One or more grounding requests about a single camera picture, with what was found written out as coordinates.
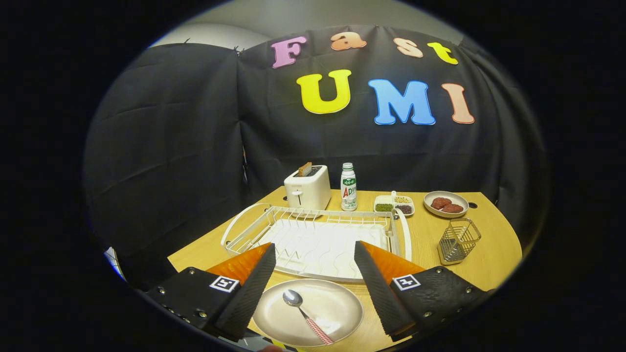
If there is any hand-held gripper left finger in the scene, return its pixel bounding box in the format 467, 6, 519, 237
138, 243, 277, 343

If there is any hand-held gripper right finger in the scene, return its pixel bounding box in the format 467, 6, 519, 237
353, 241, 492, 343

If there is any spoon with red checked handle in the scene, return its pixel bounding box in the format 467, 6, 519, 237
283, 289, 335, 346

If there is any large beige plate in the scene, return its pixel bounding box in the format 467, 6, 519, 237
252, 279, 365, 348

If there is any white wire dish rack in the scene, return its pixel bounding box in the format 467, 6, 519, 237
221, 202, 413, 284

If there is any metal wire basket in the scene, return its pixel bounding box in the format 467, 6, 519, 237
437, 218, 482, 266

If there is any white divided dish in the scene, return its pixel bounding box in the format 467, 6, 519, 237
374, 191, 415, 217

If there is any small beige meat plate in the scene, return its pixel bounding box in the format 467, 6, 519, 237
424, 191, 470, 219

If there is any white bottle with green label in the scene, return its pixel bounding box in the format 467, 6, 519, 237
340, 163, 358, 212

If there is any white toaster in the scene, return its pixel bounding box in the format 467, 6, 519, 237
284, 165, 332, 212

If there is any black backdrop cloth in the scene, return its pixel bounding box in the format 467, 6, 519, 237
83, 24, 548, 294

